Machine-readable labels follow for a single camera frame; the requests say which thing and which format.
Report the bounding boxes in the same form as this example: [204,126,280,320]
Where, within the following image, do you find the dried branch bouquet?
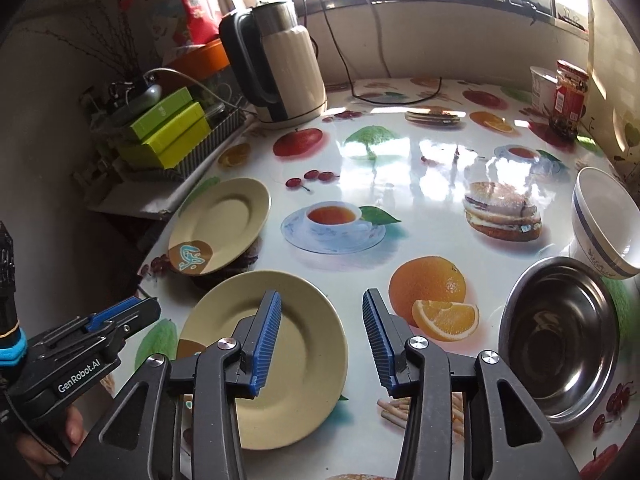
[30,0,144,87]

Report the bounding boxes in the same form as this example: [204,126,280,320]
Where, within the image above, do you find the lime green box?
[117,127,211,170]
[141,101,211,153]

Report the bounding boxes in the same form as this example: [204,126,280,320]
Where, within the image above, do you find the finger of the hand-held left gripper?
[82,296,162,343]

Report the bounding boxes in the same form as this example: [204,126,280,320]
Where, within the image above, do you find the thin wall cable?
[366,0,394,79]

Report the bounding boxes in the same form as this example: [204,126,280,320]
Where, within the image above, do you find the plain beige plate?
[176,270,349,452]

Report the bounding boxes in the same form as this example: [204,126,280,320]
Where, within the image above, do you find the stainless steel bowl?
[498,256,621,432]

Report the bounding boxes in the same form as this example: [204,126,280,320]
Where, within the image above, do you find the glass jar with red label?
[548,59,591,140]

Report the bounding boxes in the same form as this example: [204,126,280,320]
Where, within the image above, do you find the orange bowl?
[167,39,231,79]

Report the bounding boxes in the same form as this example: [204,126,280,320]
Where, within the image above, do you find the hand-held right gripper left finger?
[62,289,283,480]

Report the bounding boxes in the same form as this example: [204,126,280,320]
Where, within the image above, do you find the white and black electric kettle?
[219,0,328,124]

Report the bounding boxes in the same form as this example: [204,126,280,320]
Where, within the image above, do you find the person's left hand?
[15,404,85,467]

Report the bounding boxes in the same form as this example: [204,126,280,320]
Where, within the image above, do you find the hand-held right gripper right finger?
[362,287,583,480]

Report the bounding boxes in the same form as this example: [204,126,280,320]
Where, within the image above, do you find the white plastic cup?
[529,65,560,113]

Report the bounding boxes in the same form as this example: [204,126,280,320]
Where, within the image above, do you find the white bowl with blue rim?
[571,166,640,281]

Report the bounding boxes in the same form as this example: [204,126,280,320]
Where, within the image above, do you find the grey ribbed basket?
[120,107,249,184]

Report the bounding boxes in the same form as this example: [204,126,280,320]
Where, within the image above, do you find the grey oval device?
[107,82,164,117]

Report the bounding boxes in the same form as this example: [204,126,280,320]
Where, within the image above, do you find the black power cable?
[300,0,443,104]

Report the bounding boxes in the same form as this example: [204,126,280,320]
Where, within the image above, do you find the beige plate with brown logo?
[167,177,272,277]

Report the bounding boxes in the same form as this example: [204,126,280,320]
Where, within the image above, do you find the red printed packet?
[167,0,224,46]

